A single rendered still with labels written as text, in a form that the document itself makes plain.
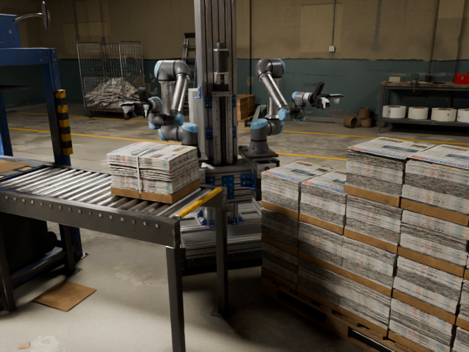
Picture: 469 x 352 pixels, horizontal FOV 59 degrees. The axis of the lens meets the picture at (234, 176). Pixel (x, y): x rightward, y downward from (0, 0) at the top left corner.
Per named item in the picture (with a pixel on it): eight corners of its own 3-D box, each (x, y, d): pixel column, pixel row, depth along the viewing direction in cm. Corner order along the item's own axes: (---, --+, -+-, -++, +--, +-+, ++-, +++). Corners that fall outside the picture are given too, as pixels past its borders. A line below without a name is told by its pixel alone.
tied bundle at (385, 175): (379, 177, 235) (382, 137, 228) (433, 188, 214) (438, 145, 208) (343, 193, 209) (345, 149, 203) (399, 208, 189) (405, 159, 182)
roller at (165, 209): (203, 194, 235) (203, 186, 233) (155, 225, 194) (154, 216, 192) (195, 193, 237) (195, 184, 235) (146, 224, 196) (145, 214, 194)
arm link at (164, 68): (178, 143, 282) (174, 60, 266) (157, 142, 285) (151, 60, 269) (183, 140, 293) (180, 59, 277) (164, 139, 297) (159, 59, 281)
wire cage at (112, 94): (147, 115, 1006) (142, 41, 956) (125, 121, 934) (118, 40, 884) (107, 112, 1054) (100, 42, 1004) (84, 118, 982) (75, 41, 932)
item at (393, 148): (382, 137, 226) (382, 136, 225) (436, 146, 206) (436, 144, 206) (345, 149, 201) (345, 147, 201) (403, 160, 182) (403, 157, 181)
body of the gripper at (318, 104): (331, 107, 265) (316, 105, 274) (330, 93, 262) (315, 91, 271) (323, 110, 261) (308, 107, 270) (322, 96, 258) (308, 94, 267)
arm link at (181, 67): (197, 68, 279) (183, 130, 259) (181, 68, 281) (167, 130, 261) (192, 56, 269) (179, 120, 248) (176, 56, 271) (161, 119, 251)
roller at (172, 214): (213, 195, 232) (213, 187, 231) (167, 228, 191) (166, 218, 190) (205, 195, 234) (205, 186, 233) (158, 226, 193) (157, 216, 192)
